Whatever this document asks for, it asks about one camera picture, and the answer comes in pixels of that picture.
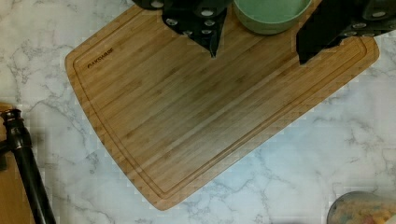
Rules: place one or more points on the bamboo cutting board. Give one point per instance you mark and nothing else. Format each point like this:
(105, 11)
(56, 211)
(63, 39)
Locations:
(173, 117)

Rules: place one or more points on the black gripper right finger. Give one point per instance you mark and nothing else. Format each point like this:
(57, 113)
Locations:
(335, 20)

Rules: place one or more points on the green ceramic bowl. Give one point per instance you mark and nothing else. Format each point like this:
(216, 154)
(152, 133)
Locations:
(269, 17)

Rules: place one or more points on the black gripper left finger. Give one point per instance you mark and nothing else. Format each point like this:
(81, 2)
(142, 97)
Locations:
(200, 20)

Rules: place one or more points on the glass jar with pasta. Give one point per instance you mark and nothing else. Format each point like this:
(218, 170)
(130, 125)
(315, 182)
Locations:
(361, 207)

